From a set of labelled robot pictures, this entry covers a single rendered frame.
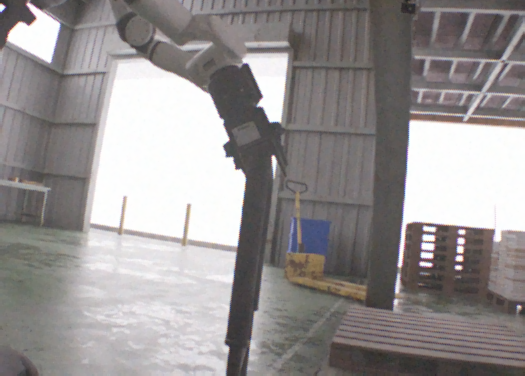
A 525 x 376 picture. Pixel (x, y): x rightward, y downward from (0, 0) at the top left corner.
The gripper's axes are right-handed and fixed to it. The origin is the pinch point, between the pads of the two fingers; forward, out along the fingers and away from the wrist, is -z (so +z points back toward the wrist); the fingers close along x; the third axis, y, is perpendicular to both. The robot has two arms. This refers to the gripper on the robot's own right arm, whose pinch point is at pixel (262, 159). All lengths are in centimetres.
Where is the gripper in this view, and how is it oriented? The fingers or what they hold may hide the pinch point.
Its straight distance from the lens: 78.2
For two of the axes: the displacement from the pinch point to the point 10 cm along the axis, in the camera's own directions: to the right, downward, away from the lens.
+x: 9.2, -3.9, -0.1
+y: 0.7, 1.2, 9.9
